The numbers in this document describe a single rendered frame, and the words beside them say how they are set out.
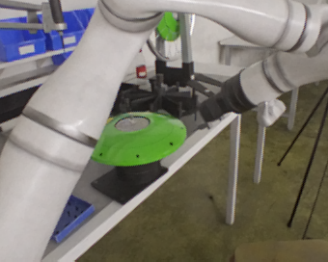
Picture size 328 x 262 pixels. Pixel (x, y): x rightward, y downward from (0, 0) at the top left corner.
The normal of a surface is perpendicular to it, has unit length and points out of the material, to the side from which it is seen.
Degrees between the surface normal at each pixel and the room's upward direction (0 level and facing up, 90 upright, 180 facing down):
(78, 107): 54
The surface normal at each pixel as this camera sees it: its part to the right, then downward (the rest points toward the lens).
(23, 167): 0.04, -0.11
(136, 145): 0.00, -0.70
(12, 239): 0.59, 0.10
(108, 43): 0.33, -0.36
